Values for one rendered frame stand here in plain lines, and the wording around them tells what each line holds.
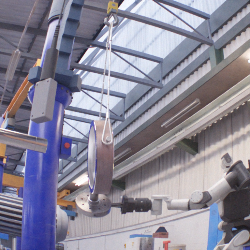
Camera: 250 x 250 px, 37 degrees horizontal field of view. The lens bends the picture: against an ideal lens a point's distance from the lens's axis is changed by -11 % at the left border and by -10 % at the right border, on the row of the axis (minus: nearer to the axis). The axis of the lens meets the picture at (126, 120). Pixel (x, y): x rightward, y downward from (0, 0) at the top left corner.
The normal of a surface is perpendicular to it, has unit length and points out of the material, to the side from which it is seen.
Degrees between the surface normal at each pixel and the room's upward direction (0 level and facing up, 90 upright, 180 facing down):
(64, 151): 90
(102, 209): 49
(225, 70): 180
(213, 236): 90
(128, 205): 139
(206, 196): 84
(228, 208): 107
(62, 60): 90
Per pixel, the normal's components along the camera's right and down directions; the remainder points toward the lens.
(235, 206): -0.02, -0.14
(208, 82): -0.05, 0.92
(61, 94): 0.50, 0.38
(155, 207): 0.20, -0.12
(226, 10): -0.92, -0.19
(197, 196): -0.44, -0.46
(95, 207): 0.13, -0.89
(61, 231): 0.71, 0.16
